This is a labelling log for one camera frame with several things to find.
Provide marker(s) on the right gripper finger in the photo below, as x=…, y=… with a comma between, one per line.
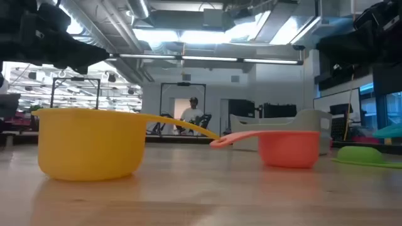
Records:
x=348, y=47

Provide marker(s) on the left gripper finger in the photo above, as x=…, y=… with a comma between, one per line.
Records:
x=78, y=53
x=80, y=69

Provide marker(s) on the yellow plastic measuring cup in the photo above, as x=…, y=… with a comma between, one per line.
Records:
x=91, y=144

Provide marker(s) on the teal plastic measuring cup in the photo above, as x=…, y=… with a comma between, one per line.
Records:
x=391, y=132

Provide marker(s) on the green plastic measuring cup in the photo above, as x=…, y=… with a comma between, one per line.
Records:
x=359, y=155

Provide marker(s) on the orange plastic measuring cup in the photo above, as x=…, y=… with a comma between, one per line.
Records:
x=289, y=150

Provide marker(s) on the background black robot arm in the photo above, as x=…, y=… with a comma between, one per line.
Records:
x=204, y=120
x=158, y=125

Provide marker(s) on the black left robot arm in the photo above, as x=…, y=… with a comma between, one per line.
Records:
x=1, y=80

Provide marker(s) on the white plastic basket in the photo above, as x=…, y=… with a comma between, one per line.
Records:
x=307, y=120

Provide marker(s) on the whiteboard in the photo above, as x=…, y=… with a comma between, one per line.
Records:
x=336, y=97

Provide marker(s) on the black monitor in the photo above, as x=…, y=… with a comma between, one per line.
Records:
x=340, y=109

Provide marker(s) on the dark monitor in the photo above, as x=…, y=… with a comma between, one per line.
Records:
x=9, y=105

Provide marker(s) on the red bin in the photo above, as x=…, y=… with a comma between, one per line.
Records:
x=364, y=140

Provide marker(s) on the black box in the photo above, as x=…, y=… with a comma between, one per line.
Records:
x=279, y=111

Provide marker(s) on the standing person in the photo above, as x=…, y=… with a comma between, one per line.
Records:
x=191, y=114

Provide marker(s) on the black cabinet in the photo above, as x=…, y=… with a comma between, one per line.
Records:
x=242, y=108

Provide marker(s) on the ceiling light strip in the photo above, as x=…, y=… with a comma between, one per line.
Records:
x=207, y=58

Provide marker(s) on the black metal frame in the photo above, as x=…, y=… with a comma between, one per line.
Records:
x=75, y=79

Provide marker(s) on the silver ceiling air duct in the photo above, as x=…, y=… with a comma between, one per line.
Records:
x=138, y=7

